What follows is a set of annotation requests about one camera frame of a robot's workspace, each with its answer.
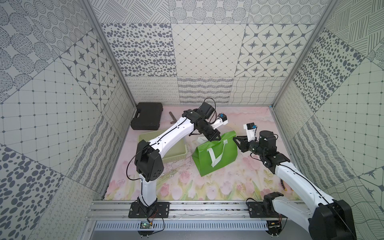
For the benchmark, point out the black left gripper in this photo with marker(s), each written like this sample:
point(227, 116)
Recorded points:
point(212, 134)

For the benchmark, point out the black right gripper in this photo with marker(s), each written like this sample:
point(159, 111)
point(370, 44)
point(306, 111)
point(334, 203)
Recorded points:
point(244, 142)

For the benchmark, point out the green insulated delivery bag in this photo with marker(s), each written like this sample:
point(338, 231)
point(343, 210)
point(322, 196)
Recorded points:
point(212, 156)

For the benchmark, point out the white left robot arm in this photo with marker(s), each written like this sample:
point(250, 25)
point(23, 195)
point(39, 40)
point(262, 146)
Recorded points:
point(148, 158)

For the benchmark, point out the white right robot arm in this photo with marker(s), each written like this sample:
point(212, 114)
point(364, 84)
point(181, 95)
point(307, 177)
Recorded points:
point(323, 217)

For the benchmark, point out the grey L-shaped hex key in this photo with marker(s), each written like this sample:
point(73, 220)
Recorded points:
point(174, 120)

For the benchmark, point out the light green plastic basket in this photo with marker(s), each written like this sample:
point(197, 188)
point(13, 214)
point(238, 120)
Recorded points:
point(177, 153)

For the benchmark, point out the black plastic tool case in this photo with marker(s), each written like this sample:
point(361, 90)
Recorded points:
point(147, 117)

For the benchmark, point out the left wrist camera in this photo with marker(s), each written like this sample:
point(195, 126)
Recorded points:
point(206, 111)

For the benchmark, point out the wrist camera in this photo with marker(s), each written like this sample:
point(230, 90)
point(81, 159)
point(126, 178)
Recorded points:
point(206, 111)
point(267, 139)

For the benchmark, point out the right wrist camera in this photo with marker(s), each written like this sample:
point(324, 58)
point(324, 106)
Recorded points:
point(267, 139)

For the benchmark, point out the yellow handled pliers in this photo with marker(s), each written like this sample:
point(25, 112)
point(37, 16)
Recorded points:
point(283, 185)

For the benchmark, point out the aluminium mounting rail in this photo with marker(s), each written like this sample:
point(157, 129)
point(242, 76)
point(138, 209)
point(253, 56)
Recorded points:
point(182, 216)

